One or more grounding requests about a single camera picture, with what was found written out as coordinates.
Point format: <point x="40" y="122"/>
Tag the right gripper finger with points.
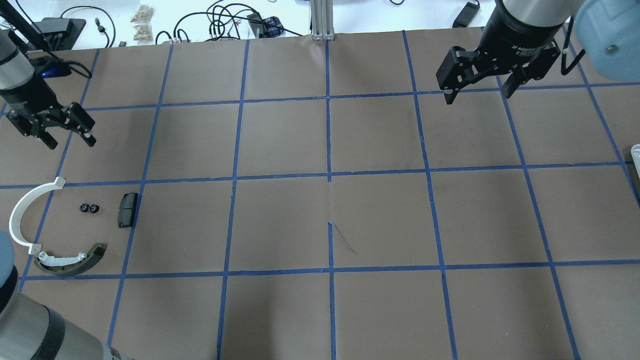
<point x="452" y="89"/>
<point x="512" y="83"/>

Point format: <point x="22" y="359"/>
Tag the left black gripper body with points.
<point x="26" y="97"/>

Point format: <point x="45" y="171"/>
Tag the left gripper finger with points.
<point x="86" y="134"/>
<point x="47" y="139"/>

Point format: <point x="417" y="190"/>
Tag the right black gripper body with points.
<point x="520" y="31"/>

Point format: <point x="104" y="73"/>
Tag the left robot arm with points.
<point x="17" y="72"/>

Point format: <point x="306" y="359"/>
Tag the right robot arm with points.
<point x="605" y="31"/>

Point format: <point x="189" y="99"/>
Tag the black power adapter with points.
<point x="467" y="14"/>

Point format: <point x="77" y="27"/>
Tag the grey brake pad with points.
<point x="127" y="209"/>

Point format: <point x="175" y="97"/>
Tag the curved olive brake shoe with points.
<point x="70" y="266"/>

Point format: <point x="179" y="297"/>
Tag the brown paper table cover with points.
<point x="300" y="200"/>

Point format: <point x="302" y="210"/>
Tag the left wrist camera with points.
<point x="53" y="69"/>

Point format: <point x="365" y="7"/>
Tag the white curved plastic bracket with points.
<point x="20" y="216"/>

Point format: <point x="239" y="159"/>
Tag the aluminium frame post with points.
<point x="322" y="20"/>

